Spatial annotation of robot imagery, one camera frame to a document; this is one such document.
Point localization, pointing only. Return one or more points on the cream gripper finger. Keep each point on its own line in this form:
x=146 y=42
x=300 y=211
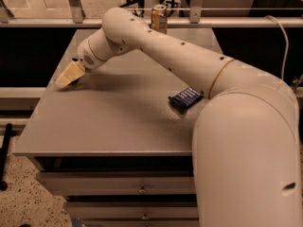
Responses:
x=73 y=70

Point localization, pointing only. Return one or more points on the black chocolate rxbar wrapper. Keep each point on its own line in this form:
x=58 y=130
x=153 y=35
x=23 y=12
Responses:
x=74 y=82

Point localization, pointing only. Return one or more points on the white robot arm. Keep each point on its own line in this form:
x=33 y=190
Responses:
x=245 y=143

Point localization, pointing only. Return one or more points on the orange soda can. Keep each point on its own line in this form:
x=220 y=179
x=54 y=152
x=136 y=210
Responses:
x=159 y=19

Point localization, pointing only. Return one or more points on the blue rxbar wrapper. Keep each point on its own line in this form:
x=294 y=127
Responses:
x=186 y=98

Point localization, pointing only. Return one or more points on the grey drawer cabinet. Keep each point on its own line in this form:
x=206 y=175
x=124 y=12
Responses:
x=116 y=119

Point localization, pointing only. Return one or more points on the black metal stand leg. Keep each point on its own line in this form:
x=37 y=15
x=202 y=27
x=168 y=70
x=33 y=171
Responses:
x=3 y=155

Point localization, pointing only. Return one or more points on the upper grey drawer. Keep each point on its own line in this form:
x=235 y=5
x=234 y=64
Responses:
x=105 y=184

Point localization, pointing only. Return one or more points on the grey drawer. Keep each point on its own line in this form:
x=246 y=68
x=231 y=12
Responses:
x=128 y=210
x=105 y=184

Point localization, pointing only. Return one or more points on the lower grey drawer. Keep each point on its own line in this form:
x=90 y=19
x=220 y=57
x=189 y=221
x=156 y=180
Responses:
x=128 y=210

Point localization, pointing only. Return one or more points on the metal railing post left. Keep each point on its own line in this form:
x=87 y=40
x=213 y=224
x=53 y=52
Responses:
x=77 y=11

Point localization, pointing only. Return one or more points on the metal railing post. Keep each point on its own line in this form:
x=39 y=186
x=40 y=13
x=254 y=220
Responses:
x=195 y=11
x=77 y=11

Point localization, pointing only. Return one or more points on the metal railing post right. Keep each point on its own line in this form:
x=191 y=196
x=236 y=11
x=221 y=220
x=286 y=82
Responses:
x=195 y=11

